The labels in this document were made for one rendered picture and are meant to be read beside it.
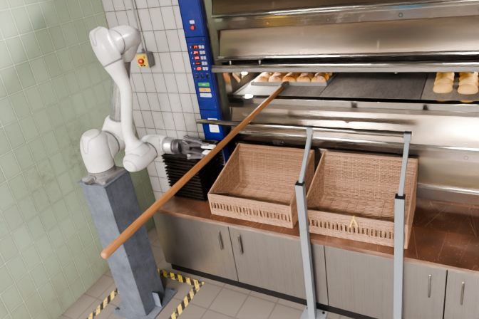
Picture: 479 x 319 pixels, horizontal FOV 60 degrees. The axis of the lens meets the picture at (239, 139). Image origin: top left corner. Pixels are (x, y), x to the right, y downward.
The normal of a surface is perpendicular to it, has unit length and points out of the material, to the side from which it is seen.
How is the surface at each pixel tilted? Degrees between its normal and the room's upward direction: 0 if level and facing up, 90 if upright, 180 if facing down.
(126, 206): 90
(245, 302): 0
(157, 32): 90
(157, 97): 90
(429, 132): 70
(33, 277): 90
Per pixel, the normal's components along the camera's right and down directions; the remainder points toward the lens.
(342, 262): -0.45, 0.43
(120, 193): 0.87, 0.08
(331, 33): -0.47, 0.10
